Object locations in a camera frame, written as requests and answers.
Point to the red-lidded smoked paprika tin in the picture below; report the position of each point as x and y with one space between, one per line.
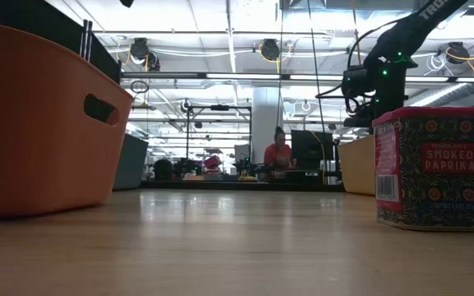
438 172

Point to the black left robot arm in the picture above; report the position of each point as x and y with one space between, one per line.
126 2

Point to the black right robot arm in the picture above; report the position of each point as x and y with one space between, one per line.
414 29

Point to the yellow plastic bin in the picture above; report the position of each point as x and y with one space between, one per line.
356 168

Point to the black computer monitor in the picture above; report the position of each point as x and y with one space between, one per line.
309 148

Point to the person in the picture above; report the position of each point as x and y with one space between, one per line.
278 156

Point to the white building column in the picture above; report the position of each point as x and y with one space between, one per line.
263 123

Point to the long ceiling light bar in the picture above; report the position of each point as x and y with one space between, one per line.
241 76

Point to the teal plastic bin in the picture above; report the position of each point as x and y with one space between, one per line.
132 164

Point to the orange plastic bin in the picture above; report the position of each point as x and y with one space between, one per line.
35 131

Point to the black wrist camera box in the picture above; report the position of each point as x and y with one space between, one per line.
356 82

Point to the black background station frame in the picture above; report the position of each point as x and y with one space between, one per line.
219 107

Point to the black aluminium table frame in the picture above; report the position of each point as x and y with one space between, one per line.
241 186

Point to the black partition wall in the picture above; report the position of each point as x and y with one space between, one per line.
35 16

